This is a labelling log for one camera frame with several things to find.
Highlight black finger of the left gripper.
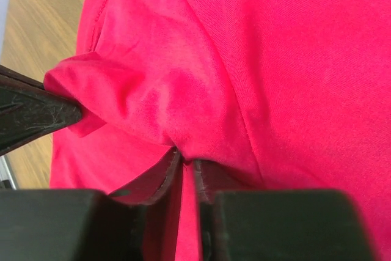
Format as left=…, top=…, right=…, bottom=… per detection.
left=1, top=66, right=82, bottom=156

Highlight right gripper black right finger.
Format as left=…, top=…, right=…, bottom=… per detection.
left=194, top=160, right=376, bottom=260

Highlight aluminium frame rails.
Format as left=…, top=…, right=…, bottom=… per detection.
left=0, top=156, right=18, bottom=190

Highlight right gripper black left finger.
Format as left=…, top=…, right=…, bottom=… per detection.
left=1, top=149, right=182, bottom=260

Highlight pink red t shirt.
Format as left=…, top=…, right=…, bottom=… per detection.
left=44, top=0, right=390, bottom=260

